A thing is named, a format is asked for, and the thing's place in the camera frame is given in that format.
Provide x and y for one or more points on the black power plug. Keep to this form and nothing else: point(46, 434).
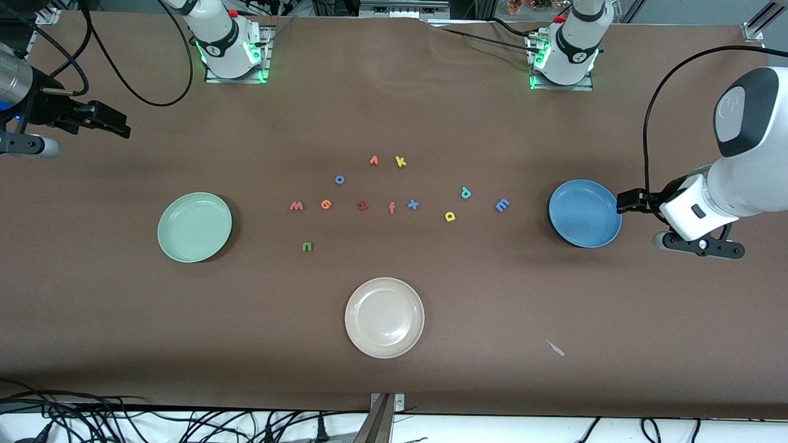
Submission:
point(321, 429)

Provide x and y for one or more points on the beige plate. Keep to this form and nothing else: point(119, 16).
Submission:
point(385, 317)

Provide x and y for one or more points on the pink foam letter w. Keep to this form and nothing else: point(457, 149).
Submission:
point(296, 207)

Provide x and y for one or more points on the aluminium post with bracket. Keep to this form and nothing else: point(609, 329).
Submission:
point(377, 424)

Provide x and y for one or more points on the aluminium frame profile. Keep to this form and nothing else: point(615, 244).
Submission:
point(756, 29)
point(48, 15)

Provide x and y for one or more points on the grey metal equipment box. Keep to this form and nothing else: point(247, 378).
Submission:
point(400, 9)

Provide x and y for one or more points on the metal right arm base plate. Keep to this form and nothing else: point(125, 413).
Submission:
point(237, 80)

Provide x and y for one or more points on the white paper scrap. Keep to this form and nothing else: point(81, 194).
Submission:
point(556, 349)

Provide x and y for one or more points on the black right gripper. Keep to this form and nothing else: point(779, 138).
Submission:
point(49, 104)

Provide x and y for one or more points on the brown table cover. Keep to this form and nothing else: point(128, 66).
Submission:
point(492, 295)

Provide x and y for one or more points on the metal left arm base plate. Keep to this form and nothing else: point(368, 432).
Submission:
point(563, 88)

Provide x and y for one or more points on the teal foam letter d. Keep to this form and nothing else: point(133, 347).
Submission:
point(462, 189)

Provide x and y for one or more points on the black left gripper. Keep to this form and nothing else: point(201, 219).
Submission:
point(654, 200)

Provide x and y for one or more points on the blue foam letter m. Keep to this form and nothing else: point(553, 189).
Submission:
point(502, 205)

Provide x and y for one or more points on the green plate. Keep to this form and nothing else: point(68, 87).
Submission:
point(194, 227)

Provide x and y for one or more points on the blue plate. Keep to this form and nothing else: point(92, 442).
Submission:
point(585, 213)

